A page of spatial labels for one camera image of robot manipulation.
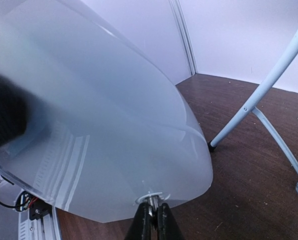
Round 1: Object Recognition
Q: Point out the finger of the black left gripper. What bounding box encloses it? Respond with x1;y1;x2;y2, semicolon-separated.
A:
0;75;30;147

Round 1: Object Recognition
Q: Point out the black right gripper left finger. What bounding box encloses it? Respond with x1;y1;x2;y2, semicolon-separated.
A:
124;202;152;240

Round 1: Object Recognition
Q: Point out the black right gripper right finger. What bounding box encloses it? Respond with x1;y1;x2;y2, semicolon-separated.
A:
157;203;185;240

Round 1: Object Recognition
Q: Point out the clear plastic metronome cover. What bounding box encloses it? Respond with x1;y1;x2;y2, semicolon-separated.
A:
0;0;213;223

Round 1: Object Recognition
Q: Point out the light blue folding music stand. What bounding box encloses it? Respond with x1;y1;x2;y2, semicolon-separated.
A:
207;29;298;193

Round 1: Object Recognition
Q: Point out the front aluminium frame rail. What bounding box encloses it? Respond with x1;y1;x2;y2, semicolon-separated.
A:
13;189;62;240

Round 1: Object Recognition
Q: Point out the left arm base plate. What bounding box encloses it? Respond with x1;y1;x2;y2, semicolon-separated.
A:
28;197;52;221

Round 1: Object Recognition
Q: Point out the left aluminium corner post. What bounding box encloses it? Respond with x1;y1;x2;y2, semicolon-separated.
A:
169;0;198;75

